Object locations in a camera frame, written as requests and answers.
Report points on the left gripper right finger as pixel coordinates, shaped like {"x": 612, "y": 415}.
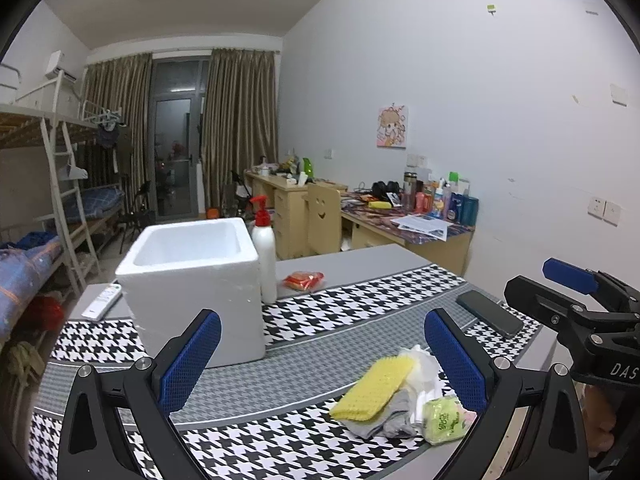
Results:
{"x": 551, "y": 443}

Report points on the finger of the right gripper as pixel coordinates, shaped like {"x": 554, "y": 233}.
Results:
{"x": 569, "y": 276}
{"x": 545, "y": 305}

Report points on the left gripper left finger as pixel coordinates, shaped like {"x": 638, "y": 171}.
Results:
{"x": 93, "y": 442}

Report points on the green tissue packet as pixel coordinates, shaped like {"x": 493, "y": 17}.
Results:
{"x": 446, "y": 420}

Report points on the grey sock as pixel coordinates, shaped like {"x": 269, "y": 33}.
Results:
{"x": 396, "y": 420}

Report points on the yellow foam mesh sleeve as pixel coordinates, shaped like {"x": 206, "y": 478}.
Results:
{"x": 374, "y": 389}

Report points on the white tissue paper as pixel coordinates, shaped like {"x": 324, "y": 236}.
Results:
{"x": 423, "y": 382}

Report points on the right hand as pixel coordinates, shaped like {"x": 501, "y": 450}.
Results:
{"x": 599, "y": 420}

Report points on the black smartphone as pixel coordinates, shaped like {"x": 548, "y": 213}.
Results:
{"x": 490, "y": 313}

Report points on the white remote control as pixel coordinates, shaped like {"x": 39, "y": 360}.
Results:
{"x": 100, "y": 305}

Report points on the printed paper sheets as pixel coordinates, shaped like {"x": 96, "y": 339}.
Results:
{"x": 433, "y": 227}

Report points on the houndstooth table runner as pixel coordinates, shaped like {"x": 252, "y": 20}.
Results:
{"x": 270, "y": 419}

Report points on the white styrofoam box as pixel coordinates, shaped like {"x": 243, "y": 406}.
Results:
{"x": 173, "y": 271}

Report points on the blue plaid bedding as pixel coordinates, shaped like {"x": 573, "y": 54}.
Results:
{"x": 27, "y": 264}

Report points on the cluttered wooden desk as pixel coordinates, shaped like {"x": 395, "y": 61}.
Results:
{"x": 371, "y": 227}

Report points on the black folding chair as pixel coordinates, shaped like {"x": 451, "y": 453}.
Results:
{"x": 138, "y": 216}

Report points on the wooden smiley chair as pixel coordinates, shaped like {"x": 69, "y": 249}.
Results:
{"x": 324, "y": 232}

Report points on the red snack packet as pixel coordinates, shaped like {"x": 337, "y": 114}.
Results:
{"x": 303, "y": 280}

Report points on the white red pump bottle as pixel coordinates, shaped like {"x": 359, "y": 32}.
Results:
{"x": 265, "y": 244}

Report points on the far wooden desk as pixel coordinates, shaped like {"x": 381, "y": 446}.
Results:
{"x": 289, "y": 207}

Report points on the brown striped curtain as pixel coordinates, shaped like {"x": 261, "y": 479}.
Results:
{"x": 239, "y": 124}

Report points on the left brown curtain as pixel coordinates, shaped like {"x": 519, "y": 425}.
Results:
{"x": 124, "y": 84}

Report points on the glass balcony door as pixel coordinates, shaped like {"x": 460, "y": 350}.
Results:
{"x": 178, "y": 88}

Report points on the wall power socket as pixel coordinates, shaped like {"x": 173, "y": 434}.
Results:
{"x": 604, "y": 210}

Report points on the anime wall picture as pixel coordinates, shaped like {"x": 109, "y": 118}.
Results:
{"x": 392, "y": 127}

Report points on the wall air conditioner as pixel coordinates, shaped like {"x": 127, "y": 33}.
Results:
{"x": 57, "y": 66}

